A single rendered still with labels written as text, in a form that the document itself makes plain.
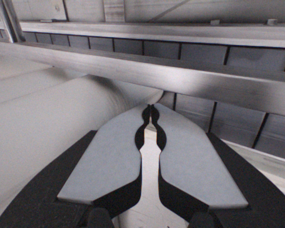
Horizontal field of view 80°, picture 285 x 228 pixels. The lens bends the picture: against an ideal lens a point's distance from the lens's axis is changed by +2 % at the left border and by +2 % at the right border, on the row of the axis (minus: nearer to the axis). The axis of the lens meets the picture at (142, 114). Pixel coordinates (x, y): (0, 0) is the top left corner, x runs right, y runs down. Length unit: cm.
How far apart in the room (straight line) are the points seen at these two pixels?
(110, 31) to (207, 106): 13
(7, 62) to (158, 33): 19
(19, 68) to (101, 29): 12
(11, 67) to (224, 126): 26
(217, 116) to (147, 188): 27
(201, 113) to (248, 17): 9
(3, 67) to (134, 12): 17
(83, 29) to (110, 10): 5
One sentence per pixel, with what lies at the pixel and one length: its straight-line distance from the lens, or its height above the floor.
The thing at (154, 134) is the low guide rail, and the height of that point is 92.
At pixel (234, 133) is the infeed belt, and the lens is 18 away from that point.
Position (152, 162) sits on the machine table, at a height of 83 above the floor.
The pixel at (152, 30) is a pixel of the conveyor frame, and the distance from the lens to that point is 17.
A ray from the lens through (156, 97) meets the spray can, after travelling 16.
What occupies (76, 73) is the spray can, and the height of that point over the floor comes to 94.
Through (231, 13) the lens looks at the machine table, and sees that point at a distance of 20.
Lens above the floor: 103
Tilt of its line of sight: 46 degrees down
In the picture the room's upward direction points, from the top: 128 degrees counter-clockwise
